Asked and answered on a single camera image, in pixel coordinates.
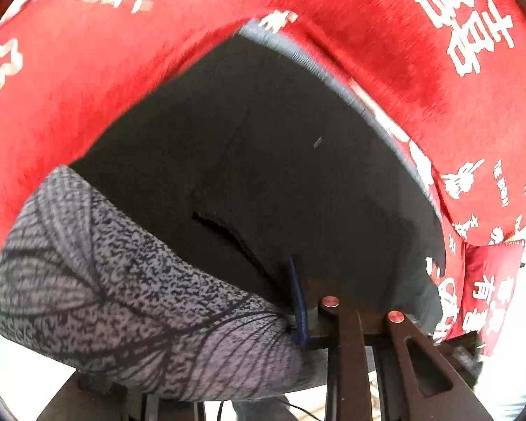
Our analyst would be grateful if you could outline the black pants with grey waistband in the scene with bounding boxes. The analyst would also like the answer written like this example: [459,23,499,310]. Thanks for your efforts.
[0,24,445,401]

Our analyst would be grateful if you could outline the red printed pillow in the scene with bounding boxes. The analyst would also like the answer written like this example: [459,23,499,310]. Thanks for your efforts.
[460,240,525,356]

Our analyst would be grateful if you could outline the red blanket with white characters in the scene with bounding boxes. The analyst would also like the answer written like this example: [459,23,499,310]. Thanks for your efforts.
[0,0,526,339]

